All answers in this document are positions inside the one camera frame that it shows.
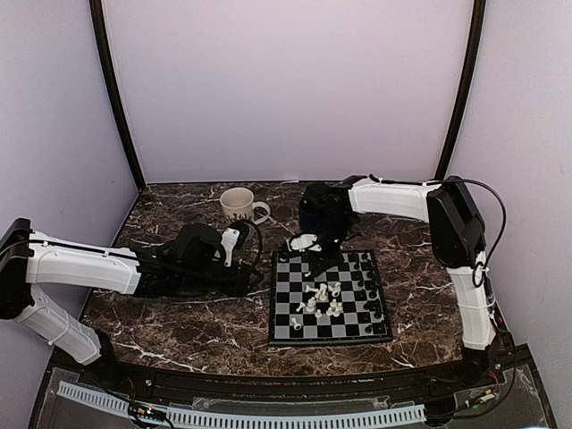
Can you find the white perforated cable duct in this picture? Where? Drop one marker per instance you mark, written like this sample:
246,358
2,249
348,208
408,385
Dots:
233,414

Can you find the right black frame post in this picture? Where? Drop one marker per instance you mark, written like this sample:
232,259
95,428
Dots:
464,86

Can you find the black silver chess board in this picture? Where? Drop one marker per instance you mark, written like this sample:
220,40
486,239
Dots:
343,306

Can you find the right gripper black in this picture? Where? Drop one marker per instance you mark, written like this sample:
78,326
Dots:
331,259

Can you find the dark blue mug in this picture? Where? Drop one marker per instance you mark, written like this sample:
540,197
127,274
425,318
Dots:
306,216

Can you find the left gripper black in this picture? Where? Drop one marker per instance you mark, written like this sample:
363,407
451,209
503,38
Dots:
238,285

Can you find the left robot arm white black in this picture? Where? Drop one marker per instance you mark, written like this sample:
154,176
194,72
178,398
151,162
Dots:
198,260

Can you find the white pawn near front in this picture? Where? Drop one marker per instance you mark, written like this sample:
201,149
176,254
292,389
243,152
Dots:
296,324

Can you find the white rook chess piece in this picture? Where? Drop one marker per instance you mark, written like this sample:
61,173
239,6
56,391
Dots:
282,257

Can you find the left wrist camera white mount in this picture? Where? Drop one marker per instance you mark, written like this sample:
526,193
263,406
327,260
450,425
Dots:
233,238

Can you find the cream floral mug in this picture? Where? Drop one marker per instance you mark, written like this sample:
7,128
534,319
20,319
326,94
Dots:
239,204

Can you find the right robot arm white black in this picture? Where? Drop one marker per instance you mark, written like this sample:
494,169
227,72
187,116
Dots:
457,229

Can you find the black front rail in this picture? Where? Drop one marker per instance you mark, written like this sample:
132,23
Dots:
416,370

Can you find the black frame post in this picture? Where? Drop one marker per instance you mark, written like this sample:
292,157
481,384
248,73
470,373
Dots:
113,93
464,86

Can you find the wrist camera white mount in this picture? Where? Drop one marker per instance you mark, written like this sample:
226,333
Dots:
301,242
233,238

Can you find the left black frame post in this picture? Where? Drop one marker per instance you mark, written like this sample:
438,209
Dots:
113,93

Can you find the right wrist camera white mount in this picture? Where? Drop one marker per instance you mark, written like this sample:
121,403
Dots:
301,242

